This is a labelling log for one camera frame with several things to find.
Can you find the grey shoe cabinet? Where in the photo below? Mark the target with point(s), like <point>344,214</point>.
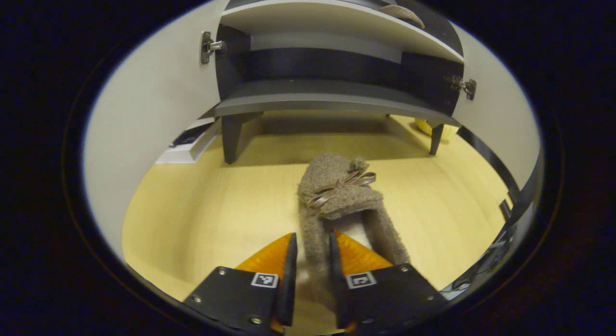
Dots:
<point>313,93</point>

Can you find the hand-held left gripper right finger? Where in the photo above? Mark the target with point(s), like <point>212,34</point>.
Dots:
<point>338,288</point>

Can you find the white flat box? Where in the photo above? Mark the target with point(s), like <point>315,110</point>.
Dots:
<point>192,153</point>

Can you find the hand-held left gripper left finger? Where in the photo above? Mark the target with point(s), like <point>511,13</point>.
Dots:
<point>288,288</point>

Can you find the metal door hinge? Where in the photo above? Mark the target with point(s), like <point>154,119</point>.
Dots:
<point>469,88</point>
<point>207,47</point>

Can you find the brown fuzzy shoe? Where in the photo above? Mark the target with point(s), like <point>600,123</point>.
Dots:
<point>402,12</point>
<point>332,182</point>

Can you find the grey shoe cabinet door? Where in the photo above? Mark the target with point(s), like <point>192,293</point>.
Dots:
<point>500,109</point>
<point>144,109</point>

